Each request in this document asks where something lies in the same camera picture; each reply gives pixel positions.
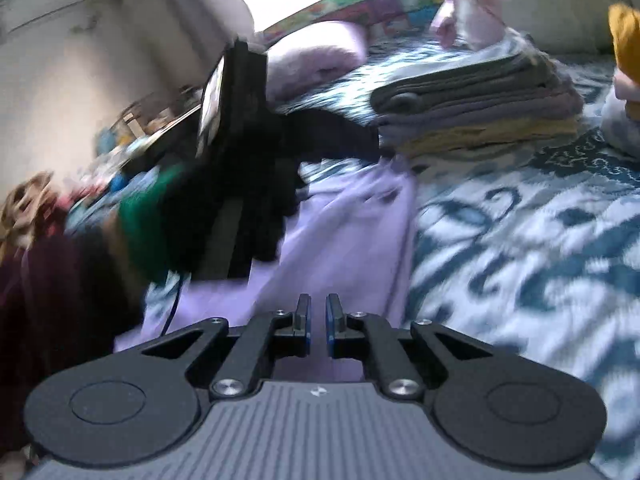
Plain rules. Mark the purple sweater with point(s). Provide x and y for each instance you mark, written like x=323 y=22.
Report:
x=350 y=240

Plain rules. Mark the person's left hand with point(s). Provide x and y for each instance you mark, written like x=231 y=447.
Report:
x=270 y=220

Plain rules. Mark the lilac folded garment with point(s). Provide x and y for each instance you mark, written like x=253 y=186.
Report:
x=490 y=115

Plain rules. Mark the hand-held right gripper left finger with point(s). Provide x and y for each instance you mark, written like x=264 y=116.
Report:
x=306 y=327

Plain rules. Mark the person's maroon clothing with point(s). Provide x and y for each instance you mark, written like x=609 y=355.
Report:
x=50 y=310

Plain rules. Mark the blue white patterned quilt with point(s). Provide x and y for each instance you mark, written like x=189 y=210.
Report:
x=525 y=260

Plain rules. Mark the pink white garment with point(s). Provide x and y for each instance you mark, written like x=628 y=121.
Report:
x=475 y=15

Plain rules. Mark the cream comforter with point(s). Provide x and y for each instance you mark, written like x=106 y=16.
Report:
x=550 y=10

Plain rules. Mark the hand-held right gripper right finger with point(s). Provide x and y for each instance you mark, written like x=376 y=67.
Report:
x=330 y=327

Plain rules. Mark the colourful foam mat panel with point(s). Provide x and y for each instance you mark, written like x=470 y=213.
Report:
x=380 y=5

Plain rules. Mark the light grey folded garment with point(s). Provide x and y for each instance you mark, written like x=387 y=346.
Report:
x=505 y=50

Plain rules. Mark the yellow folded garment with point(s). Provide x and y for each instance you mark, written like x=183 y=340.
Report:
x=500 y=138

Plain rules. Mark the pink folded garment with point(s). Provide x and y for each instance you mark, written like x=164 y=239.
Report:
x=629 y=92

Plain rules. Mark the brown fleece blanket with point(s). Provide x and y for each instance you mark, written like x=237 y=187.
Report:
x=25 y=205

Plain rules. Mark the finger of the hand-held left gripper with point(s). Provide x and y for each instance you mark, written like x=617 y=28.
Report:
x=330 y=132

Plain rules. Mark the white folding desk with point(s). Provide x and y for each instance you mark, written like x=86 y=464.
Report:
x=170 y=130

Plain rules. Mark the lilac pillow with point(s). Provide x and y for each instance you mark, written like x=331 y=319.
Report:
x=320 y=55

